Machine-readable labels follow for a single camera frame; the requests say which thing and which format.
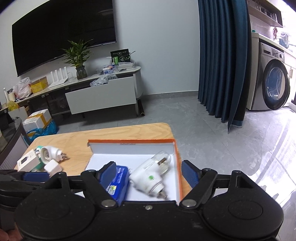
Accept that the white mosquito repellent heater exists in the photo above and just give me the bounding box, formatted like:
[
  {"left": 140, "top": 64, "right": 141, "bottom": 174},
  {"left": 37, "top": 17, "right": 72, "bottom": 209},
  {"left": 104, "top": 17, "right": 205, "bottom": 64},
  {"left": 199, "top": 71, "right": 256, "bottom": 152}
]
[{"left": 40, "top": 146, "right": 68, "bottom": 164}]

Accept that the green white bandage box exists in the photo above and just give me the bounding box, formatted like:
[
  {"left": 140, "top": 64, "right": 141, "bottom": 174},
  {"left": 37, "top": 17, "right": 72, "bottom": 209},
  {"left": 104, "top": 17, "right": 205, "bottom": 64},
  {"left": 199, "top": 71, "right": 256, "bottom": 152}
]
[{"left": 16, "top": 146, "right": 44, "bottom": 172}]

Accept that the blue small box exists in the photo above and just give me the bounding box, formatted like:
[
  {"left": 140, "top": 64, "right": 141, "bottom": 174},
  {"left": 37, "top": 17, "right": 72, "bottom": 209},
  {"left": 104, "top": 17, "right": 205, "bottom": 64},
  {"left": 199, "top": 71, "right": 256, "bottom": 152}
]
[{"left": 106, "top": 166, "right": 130, "bottom": 205}]

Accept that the white square charger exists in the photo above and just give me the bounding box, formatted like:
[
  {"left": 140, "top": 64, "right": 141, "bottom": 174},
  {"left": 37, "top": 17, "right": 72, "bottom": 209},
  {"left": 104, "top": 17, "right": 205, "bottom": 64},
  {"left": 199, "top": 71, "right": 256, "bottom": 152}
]
[{"left": 44, "top": 159, "right": 63, "bottom": 177}]

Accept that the black glass side table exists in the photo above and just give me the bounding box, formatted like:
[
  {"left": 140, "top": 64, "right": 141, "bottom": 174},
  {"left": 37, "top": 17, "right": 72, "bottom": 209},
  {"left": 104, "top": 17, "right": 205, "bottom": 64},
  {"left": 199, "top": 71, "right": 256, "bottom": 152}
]
[{"left": 1, "top": 110, "right": 32, "bottom": 170}]

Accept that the orange white open box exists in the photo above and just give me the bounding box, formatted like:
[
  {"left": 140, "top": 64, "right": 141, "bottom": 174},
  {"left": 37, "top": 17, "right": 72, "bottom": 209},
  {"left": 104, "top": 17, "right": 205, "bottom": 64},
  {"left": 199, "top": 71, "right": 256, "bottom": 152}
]
[{"left": 85, "top": 138, "right": 184, "bottom": 203}]

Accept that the wooden table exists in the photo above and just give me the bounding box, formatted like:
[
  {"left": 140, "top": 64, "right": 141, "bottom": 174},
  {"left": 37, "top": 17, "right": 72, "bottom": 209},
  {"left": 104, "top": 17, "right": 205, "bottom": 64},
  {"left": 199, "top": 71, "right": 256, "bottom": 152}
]
[{"left": 26, "top": 123, "right": 191, "bottom": 196}]

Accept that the white plug-in device in box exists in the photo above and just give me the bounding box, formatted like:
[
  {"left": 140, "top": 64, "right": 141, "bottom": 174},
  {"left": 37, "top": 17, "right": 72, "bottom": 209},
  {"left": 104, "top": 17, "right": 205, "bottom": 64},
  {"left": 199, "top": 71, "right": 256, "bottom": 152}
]
[{"left": 129, "top": 151, "right": 171, "bottom": 199}]

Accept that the blue plastic bag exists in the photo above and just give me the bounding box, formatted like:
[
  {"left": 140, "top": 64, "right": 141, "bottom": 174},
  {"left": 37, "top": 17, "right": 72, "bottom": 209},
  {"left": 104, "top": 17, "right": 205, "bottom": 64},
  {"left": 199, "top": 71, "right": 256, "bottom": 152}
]
[{"left": 27, "top": 120, "right": 59, "bottom": 143}]

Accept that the white taped foam box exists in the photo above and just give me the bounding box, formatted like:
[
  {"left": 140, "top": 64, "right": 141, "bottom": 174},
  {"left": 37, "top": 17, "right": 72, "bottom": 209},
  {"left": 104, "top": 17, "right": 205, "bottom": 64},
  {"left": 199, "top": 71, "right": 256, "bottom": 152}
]
[{"left": 23, "top": 109, "right": 52, "bottom": 132}]

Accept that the white plastic bag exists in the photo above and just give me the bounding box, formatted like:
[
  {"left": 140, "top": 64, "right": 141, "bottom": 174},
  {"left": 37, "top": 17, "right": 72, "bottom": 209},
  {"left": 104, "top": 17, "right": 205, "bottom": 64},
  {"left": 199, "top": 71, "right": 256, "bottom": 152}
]
[{"left": 13, "top": 77, "right": 32, "bottom": 100}]

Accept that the yellow box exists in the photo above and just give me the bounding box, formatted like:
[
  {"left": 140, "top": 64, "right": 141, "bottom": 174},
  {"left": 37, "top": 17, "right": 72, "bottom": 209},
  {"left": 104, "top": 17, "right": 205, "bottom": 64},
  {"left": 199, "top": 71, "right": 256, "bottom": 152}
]
[{"left": 30, "top": 76, "right": 48, "bottom": 93}]

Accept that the TV console cabinet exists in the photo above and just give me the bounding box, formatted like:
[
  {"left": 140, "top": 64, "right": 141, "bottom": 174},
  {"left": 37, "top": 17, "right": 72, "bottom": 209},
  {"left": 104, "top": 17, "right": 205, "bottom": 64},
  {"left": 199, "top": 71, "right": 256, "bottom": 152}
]
[{"left": 17, "top": 66, "right": 143, "bottom": 116}]

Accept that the white wifi router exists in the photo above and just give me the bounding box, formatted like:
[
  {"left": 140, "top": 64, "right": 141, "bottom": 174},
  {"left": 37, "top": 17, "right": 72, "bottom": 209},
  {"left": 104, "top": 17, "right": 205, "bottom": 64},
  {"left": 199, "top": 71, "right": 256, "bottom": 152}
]
[{"left": 48, "top": 66, "right": 69, "bottom": 88}]

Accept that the clear plastic items pile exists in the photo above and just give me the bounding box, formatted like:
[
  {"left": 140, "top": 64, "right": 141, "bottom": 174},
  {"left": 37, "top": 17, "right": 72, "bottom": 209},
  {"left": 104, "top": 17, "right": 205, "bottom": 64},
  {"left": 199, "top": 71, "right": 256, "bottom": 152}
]
[{"left": 90, "top": 74, "right": 117, "bottom": 87}]

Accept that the silver washing machine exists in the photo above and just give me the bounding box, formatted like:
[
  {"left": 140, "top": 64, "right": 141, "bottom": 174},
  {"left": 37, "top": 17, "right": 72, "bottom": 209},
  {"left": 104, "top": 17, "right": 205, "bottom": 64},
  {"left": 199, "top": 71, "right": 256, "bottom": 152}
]
[{"left": 247, "top": 37, "right": 290, "bottom": 111}]

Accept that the potted bamboo plant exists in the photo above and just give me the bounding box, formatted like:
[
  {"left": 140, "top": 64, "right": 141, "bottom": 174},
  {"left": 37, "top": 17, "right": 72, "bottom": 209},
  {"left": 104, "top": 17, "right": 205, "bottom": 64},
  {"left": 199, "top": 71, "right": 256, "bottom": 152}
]
[{"left": 63, "top": 40, "right": 91, "bottom": 80}]

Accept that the black green display card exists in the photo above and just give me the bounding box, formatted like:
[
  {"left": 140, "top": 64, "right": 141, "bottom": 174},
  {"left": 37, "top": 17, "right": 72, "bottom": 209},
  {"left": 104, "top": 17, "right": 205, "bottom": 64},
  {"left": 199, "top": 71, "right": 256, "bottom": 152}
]
[{"left": 110, "top": 49, "right": 131, "bottom": 65}]

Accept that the blue curtain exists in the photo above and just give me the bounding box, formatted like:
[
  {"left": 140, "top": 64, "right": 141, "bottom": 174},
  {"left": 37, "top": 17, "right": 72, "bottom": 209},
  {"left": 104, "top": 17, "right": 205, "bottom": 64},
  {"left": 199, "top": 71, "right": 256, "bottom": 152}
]
[{"left": 198, "top": 1, "right": 252, "bottom": 129}]

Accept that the wall television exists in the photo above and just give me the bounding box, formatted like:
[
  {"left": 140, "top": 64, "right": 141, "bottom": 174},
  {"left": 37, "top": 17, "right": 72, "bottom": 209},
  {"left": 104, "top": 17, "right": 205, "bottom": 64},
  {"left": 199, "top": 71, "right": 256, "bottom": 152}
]
[{"left": 11, "top": 0, "right": 116, "bottom": 76}]

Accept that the wall shelf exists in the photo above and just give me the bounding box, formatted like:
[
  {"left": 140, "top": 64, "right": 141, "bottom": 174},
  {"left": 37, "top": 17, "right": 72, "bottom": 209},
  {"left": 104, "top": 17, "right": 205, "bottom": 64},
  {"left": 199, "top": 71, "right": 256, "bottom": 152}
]
[{"left": 246, "top": 0, "right": 283, "bottom": 28}]

